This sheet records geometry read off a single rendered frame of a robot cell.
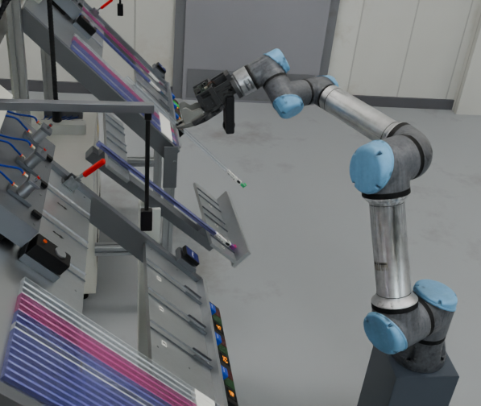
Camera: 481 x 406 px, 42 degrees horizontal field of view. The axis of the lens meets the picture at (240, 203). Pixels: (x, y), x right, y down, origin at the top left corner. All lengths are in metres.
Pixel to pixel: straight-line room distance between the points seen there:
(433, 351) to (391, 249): 0.36
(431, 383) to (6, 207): 1.21
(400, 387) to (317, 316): 1.00
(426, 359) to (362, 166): 0.59
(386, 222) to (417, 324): 0.28
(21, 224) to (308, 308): 1.83
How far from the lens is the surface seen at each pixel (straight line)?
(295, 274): 2.97
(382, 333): 1.63
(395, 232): 1.55
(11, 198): 1.17
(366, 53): 4.88
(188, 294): 1.59
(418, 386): 1.84
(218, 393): 1.41
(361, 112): 1.72
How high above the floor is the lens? 1.77
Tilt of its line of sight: 31 degrees down
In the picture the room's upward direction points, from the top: 6 degrees clockwise
